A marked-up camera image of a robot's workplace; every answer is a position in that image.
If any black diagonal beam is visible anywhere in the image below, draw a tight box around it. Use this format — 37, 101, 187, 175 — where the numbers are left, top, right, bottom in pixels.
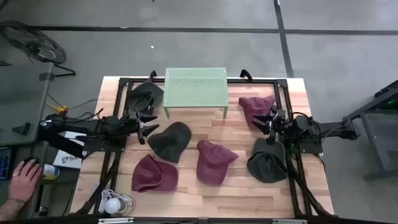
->
39, 124, 85, 159

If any person's hand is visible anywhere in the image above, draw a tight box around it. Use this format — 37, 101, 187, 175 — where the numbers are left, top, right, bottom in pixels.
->
8, 159, 43, 202

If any grey metal stand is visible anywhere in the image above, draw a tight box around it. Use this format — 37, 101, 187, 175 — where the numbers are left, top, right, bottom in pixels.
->
343, 79, 398, 181

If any white cable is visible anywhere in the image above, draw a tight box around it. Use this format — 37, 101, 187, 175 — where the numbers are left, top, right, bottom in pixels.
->
90, 181, 136, 216

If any white and yellow can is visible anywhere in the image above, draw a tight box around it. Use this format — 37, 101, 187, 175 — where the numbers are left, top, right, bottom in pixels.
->
42, 164, 60, 181

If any grey desk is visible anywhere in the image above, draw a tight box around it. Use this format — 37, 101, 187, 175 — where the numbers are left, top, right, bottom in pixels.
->
0, 62, 55, 220

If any black rail with silver brackets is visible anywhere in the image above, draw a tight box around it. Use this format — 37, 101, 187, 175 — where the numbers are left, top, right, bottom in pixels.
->
71, 213, 398, 224

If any person's forearm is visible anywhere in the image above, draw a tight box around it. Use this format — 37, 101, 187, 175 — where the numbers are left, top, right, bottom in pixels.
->
0, 197, 27, 220

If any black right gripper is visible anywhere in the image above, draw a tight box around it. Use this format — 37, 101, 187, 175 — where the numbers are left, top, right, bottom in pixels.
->
251, 113, 292, 146

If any white printed cardboard box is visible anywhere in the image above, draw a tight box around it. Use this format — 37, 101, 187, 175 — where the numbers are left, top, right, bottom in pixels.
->
52, 130, 85, 170

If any black wedge stand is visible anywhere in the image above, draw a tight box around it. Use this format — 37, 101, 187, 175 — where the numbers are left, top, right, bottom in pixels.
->
12, 121, 32, 136

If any maroon baseball cap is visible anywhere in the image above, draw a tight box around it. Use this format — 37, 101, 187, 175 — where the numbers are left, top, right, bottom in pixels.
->
238, 95, 277, 128
131, 154, 180, 193
195, 139, 239, 187

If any white light bulb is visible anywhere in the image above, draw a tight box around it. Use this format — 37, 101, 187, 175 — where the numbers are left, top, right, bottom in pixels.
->
104, 197, 122, 215

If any black floor fan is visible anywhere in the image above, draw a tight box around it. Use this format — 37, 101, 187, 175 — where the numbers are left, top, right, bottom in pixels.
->
0, 20, 77, 78

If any yellow extension cord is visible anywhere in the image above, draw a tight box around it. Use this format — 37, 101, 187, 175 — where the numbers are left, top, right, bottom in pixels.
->
45, 99, 70, 114

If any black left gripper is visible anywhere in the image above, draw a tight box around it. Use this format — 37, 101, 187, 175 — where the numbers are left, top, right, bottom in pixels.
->
123, 110, 160, 146

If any black keyboard blue lit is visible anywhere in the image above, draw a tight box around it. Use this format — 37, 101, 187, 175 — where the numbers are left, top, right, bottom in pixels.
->
0, 148, 12, 181

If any green perforated metal shelf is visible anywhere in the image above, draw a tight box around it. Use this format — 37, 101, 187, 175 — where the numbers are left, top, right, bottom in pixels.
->
163, 67, 230, 119

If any black aluminium table frame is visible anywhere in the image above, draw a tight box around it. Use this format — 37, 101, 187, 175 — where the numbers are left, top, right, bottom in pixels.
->
74, 76, 335, 218

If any dark grey baseball cap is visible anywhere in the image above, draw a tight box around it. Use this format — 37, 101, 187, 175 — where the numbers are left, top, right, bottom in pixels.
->
247, 138, 289, 184
147, 121, 193, 164
127, 81, 165, 116

